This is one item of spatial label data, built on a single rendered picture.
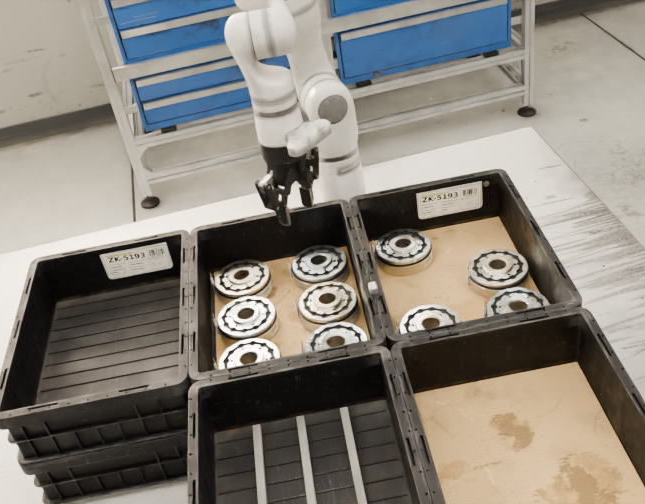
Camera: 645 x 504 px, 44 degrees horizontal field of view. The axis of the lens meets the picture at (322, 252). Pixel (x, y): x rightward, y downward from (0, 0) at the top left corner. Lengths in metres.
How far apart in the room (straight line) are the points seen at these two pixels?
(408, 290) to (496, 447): 0.37
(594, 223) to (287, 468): 0.91
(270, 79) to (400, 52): 2.10
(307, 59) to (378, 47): 1.72
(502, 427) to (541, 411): 0.06
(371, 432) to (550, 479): 0.26
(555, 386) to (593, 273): 0.45
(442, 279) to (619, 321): 0.34
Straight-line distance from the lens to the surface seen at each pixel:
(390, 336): 1.20
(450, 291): 1.42
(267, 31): 1.19
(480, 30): 3.39
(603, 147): 3.40
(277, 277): 1.51
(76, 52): 4.06
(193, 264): 1.42
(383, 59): 3.29
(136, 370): 1.41
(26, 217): 3.62
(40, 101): 4.17
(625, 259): 1.71
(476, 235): 1.54
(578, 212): 1.83
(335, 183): 1.62
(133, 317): 1.52
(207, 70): 3.16
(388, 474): 1.17
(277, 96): 1.23
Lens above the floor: 1.77
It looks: 37 degrees down
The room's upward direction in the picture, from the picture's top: 10 degrees counter-clockwise
